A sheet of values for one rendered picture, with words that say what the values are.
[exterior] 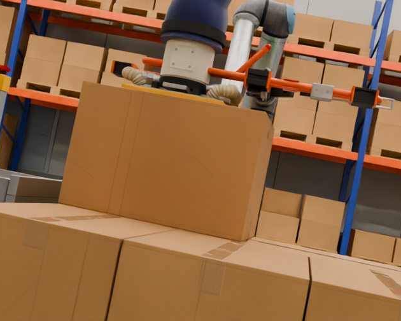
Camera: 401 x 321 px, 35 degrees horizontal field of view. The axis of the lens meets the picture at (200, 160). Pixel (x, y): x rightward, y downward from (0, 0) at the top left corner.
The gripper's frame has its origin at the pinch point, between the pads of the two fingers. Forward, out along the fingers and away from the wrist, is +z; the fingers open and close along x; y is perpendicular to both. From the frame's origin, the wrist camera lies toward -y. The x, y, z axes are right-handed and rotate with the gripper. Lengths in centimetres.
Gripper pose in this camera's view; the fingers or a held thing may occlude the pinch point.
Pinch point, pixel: (266, 81)
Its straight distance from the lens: 213.4
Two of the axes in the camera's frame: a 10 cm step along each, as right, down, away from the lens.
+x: 1.9, -9.8, 0.6
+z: -1.6, -0.9, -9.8
